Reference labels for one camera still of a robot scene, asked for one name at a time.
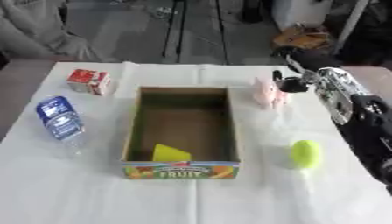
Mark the brown bag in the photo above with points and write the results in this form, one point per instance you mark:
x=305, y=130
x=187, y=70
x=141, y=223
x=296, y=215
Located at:
x=302, y=38

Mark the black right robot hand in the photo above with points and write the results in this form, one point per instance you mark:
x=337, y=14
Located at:
x=311, y=59

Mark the clear bottle with blue label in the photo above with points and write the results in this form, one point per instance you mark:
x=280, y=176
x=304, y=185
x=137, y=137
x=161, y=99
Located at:
x=60, y=118

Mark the person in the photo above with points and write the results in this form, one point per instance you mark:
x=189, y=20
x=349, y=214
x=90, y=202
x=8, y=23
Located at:
x=30, y=32

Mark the green toy fruit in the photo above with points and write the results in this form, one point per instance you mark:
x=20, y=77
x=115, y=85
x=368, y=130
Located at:
x=305, y=153

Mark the black tripod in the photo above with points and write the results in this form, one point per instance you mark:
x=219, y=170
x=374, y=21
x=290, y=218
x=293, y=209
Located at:
x=179, y=29

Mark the red and white carton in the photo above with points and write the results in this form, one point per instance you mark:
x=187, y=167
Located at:
x=89, y=81

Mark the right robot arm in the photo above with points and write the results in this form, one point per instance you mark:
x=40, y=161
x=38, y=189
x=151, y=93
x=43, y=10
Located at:
x=365, y=122

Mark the black bag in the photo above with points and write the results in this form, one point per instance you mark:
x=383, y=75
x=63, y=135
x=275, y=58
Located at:
x=370, y=35

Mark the yellow wedge block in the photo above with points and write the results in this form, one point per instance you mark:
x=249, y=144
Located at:
x=169, y=154

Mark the tan cardboard box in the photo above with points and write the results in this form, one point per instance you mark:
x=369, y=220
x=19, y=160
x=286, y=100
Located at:
x=181, y=170

